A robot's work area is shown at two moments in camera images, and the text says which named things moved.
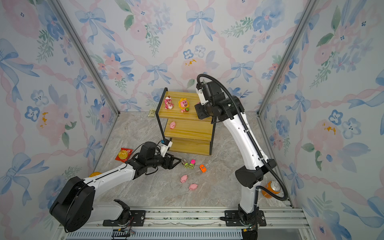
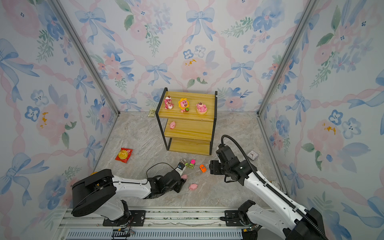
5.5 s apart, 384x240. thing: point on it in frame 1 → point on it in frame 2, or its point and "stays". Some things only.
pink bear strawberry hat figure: (168, 103) stays
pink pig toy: (193, 186) stays
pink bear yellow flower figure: (183, 104) stays
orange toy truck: (203, 168) stays
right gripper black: (199, 109) → (214, 167)
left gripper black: (170, 165) → (181, 184)
